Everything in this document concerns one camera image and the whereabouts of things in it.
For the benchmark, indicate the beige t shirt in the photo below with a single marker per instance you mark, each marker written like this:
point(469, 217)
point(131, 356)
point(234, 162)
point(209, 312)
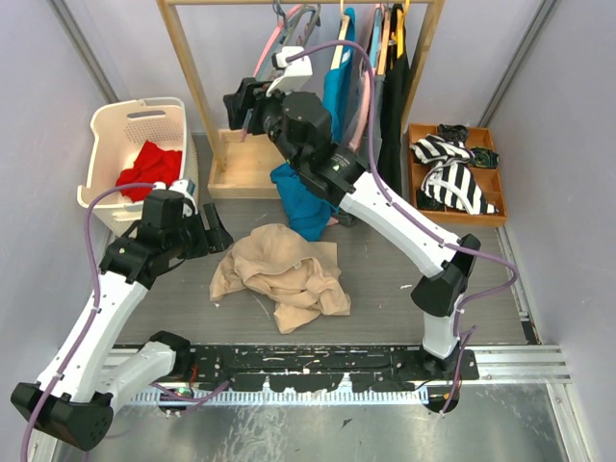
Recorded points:
point(301, 277)

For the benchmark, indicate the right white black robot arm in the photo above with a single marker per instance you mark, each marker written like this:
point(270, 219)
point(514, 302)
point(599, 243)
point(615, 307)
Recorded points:
point(300, 128)

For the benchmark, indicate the wooden clothes rack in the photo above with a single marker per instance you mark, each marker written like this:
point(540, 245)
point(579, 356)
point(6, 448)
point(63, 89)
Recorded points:
point(241, 169)

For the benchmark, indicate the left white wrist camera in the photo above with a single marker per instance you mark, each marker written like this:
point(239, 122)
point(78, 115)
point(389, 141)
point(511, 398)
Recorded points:
point(187, 188)

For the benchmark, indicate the black garment on hanger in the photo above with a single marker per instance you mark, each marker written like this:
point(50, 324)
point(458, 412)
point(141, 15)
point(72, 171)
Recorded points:
point(395, 72)

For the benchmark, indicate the black white striped cloth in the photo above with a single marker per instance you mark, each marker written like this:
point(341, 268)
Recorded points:
point(449, 180)

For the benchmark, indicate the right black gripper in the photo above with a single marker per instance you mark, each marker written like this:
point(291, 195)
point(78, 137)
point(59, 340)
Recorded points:
point(250, 94)

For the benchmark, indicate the grey plastic hanger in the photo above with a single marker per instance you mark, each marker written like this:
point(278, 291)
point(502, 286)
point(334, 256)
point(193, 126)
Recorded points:
point(301, 27)

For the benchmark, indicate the wooden hanger with blue shirt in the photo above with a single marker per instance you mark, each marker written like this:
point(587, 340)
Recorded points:
point(342, 35)

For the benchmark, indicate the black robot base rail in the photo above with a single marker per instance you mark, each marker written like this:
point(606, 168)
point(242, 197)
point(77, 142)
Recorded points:
point(375, 369)

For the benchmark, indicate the pink plastic hanger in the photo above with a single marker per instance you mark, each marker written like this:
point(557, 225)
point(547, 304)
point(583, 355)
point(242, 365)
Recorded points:
point(282, 20)

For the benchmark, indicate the pink garment on hanger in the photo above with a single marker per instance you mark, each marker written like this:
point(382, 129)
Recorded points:
point(370, 40)

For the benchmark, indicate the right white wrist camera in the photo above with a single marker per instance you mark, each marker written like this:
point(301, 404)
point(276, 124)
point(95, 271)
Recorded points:
point(295, 71)

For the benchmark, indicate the white laundry basket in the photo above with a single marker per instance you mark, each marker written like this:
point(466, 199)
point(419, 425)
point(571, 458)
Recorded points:
point(120, 130)

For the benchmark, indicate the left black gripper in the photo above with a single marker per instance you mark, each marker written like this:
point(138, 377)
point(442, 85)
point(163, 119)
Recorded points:
point(215, 239)

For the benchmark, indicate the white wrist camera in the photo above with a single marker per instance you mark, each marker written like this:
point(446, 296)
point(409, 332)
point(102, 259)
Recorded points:
point(187, 188)
point(295, 71)

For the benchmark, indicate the blue t shirt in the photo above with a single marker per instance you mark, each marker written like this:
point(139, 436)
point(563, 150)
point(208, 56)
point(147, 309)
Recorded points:
point(307, 214)

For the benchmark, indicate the dark patterned cloth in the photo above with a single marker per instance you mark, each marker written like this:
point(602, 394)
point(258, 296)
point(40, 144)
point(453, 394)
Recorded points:
point(484, 157)

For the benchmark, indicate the orange wooden compartment tray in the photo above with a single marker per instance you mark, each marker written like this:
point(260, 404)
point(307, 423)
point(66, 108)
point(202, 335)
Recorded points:
point(487, 179)

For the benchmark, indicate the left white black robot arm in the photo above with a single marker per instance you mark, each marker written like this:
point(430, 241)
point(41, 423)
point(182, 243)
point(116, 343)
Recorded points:
point(74, 400)

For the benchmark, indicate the red cloth in basket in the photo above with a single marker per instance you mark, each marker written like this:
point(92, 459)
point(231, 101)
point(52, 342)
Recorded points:
point(152, 165)

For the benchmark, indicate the grey garment on hanger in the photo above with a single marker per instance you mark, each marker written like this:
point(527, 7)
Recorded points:
point(379, 82)

